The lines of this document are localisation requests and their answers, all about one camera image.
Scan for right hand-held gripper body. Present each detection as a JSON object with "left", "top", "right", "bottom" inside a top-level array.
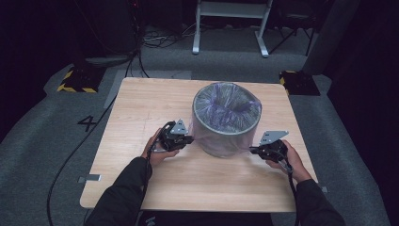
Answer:
[{"left": 258, "top": 130, "right": 290, "bottom": 163}]

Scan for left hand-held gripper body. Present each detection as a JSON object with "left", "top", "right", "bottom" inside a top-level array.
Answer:
[{"left": 159, "top": 118, "right": 193, "bottom": 152}]

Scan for green plastic bin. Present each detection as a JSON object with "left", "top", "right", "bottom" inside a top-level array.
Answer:
[{"left": 191, "top": 82, "right": 263, "bottom": 158}]

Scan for purple plastic bag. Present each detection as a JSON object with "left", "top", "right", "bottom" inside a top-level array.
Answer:
[{"left": 189, "top": 81, "right": 263, "bottom": 159}]

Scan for person's left hand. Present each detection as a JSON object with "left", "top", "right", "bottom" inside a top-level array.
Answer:
[{"left": 140, "top": 128, "right": 181, "bottom": 168}]

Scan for person's right hand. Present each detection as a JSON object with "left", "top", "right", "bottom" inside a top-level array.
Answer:
[{"left": 265, "top": 139, "right": 313, "bottom": 184}]

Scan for black yellow striped base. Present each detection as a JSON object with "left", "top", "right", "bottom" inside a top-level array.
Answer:
[
  {"left": 56, "top": 66, "right": 106, "bottom": 94},
  {"left": 279, "top": 70, "right": 321, "bottom": 97}
]

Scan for grey tape strip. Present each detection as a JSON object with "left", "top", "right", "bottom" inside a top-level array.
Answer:
[{"left": 77, "top": 173, "right": 103, "bottom": 184}]

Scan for black tripod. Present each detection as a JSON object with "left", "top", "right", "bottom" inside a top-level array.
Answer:
[{"left": 268, "top": 12, "right": 316, "bottom": 57}]

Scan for grey column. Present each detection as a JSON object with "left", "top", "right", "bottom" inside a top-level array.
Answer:
[{"left": 302, "top": 0, "right": 361, "bottom": 76}]

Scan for right hand-held gripper cable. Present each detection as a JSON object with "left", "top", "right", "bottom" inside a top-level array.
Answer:
[{"left": 276, "top": 150, "right": 300, "bottom": 226}]

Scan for hand-held gripper cable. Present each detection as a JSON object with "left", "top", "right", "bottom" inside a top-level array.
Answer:
[
  {"left": 140, "top": 121, "right": 172, "bottom": 208},
  {"left": 276, "top": 150, "right": 300, "bottom": 226}
]

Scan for left hand-held gripper cable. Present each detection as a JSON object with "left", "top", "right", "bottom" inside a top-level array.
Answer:
[{"left": 140, "top": 121, "right": 172, "bottom": 208}]

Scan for bundle of floor cables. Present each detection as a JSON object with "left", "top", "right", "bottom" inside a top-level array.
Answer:
[{"left": 140, "top": 23, "right": 197, "bottom": 50}]

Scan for long black floor cable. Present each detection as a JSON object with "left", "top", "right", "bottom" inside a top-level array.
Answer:
[{"left": 46, "top": 50, "right": 142, "bottom": 226}]

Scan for white metal stand frame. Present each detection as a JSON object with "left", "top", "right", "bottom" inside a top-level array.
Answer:
[{"left": 192, "top": 0, "right": 274, "bottom": 58}]

